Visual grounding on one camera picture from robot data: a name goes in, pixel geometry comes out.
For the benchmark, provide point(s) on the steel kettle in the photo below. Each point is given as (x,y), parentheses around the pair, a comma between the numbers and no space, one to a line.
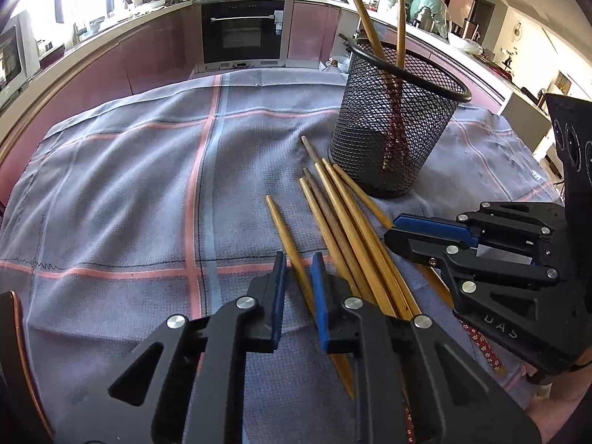
(424,19)

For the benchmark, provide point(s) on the person's right forearm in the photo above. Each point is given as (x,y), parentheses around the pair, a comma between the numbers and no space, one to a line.
(564,411)

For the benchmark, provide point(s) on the brown edged dark object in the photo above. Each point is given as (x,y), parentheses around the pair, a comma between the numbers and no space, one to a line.
(14,356)

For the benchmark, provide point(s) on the clear plastic bottle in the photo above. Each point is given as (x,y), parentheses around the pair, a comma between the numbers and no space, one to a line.
(334,65)

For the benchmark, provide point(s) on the white microwave oven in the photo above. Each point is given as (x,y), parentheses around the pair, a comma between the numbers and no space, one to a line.
(9,64)

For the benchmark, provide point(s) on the pink kitchen cabinets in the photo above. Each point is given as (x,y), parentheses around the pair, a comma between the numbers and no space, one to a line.
(148,51)

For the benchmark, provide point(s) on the grey checked tablecloth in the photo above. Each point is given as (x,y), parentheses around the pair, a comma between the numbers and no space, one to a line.
(138,203)

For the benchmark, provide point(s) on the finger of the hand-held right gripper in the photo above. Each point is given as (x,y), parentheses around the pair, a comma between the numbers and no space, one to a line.
(434,231)
(416,249)

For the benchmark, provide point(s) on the black mesh utensil cup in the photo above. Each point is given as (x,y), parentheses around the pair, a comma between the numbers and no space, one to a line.
(397,138)

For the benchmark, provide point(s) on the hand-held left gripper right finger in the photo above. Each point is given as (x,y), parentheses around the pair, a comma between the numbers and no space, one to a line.
(320,296)

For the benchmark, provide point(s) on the white side cabinet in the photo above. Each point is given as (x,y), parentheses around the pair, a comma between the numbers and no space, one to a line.
(525,118)

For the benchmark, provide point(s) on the black built-in oven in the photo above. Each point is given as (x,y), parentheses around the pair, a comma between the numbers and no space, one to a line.
(245,32)

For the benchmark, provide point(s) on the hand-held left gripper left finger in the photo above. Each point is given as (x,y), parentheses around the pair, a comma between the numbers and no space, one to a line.
(279,296)

